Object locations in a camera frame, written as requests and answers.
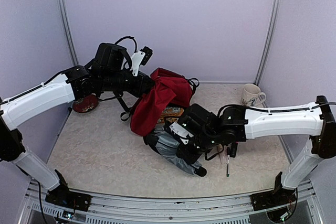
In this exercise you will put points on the aluminium frame post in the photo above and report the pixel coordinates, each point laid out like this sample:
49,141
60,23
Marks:
66,26
268,41

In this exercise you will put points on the red floral round case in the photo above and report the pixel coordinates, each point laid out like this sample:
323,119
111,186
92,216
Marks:
86,104

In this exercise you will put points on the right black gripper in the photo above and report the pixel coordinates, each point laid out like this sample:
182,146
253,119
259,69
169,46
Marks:
182,152

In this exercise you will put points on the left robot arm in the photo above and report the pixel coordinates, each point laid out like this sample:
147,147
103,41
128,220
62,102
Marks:
112,70

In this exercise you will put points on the pink black highlighter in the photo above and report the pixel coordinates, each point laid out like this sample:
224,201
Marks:
233,149

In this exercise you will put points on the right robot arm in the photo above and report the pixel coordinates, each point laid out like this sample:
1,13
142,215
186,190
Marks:
238,123

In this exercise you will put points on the red backpack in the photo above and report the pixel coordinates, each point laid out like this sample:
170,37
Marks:
170,88

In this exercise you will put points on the green tipped black marker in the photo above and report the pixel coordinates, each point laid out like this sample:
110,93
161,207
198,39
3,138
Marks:
228,162

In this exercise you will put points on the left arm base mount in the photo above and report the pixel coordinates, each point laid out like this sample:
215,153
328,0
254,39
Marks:
69,199

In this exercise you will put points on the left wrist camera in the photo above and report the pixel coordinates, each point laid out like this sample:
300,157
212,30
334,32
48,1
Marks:
140,58

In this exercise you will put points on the orange comic book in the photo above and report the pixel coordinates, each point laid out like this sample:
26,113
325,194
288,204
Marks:
171,114

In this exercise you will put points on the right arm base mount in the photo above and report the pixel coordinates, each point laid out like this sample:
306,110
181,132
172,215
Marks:
268,199

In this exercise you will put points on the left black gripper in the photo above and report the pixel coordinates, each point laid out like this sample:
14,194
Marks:
139,87

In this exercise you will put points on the right aluminium frame post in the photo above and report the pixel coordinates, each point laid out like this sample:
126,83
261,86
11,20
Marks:
268,41

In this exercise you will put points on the white printed mug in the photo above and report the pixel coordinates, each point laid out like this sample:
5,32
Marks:
252,95

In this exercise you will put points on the grey pencil pouch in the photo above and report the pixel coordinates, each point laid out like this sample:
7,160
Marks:
165,145

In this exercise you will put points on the clear pink pen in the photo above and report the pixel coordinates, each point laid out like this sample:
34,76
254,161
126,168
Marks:
223,156

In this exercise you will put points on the front aluminium rail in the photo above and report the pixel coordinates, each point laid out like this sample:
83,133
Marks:
105,208

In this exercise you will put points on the left aluminium frame post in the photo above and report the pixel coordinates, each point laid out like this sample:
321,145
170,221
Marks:
66,26

